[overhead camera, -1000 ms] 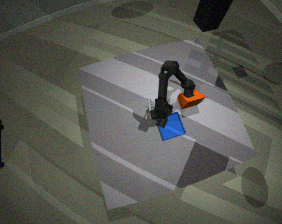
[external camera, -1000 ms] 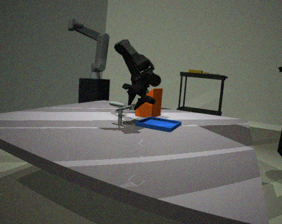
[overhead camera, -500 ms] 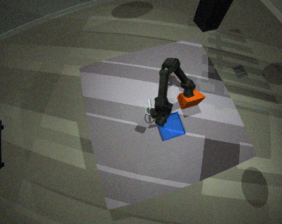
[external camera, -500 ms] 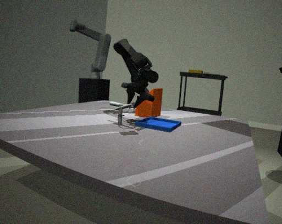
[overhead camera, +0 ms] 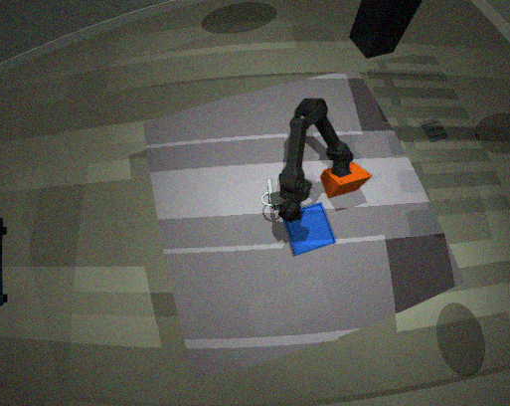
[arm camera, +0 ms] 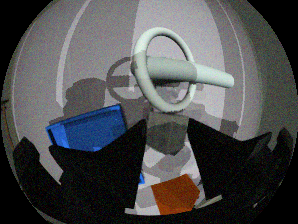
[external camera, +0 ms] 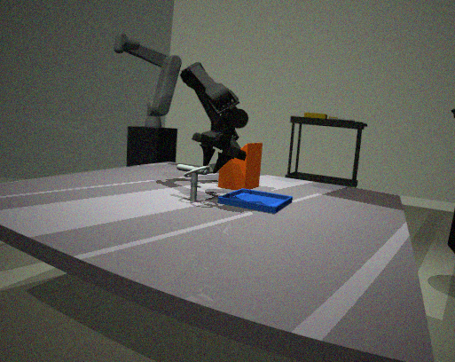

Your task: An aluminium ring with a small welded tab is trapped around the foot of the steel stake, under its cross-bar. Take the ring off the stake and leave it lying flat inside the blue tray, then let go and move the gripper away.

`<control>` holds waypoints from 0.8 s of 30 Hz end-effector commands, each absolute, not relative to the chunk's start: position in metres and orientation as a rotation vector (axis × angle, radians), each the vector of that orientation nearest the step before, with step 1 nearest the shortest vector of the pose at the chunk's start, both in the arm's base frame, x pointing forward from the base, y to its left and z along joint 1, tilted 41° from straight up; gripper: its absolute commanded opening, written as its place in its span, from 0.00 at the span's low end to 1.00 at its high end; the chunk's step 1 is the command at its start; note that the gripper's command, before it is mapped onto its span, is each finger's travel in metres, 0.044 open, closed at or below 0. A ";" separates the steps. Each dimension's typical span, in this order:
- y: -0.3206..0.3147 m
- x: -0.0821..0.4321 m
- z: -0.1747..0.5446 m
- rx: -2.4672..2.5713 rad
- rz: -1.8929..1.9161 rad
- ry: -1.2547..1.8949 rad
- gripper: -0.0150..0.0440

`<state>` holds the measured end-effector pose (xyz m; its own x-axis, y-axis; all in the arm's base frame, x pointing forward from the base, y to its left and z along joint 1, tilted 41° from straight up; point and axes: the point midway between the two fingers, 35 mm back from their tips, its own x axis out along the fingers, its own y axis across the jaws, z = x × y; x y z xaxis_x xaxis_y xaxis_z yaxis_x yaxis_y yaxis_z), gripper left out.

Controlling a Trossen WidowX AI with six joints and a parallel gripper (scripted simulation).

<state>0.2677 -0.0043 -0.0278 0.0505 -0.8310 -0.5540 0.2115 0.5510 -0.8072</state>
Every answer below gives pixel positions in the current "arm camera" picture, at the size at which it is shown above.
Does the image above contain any blue tray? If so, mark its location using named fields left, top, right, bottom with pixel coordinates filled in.
left=45, top=104, right=128, bottom=152

